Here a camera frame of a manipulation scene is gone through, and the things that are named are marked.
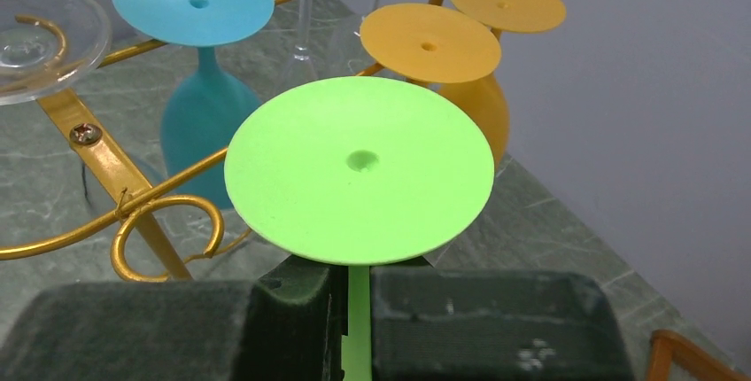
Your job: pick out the orange plastic goblet front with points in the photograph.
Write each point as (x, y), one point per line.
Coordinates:
(515, 16)

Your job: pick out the gold wire wine glass rack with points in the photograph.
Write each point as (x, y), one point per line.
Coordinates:
(197, 125)

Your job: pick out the orange wooden shelf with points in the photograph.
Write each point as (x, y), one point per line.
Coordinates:
(669, 347)

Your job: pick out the orange plastic goblet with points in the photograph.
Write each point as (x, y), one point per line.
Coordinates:
(515, 16)
(432, 44)

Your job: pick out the green plastic goblet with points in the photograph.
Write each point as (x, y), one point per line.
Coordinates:
(359, 172)

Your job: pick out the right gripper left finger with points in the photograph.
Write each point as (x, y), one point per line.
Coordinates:
(285, 325)

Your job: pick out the clear flute glass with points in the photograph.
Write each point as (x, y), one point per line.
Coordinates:
(48, 45)

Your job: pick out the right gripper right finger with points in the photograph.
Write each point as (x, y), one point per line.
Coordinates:
(436, 324)

